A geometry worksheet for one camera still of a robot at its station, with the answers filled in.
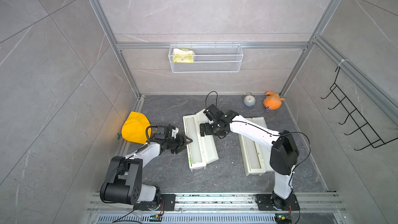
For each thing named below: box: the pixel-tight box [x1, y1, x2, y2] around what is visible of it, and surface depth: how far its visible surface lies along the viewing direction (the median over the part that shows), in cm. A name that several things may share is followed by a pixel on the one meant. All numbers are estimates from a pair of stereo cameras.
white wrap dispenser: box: [195, 108, 219, 165], surface depth 83 cm
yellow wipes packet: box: [172, 48, 194, 64], surface depth 88 cm
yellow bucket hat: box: [121, 111, 152, 145], surface depth 103 cm
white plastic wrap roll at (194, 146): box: [186, 117, 203, 164], surface depth 88 cm
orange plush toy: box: [263, 90, 286, 110], surface depth 109 cm
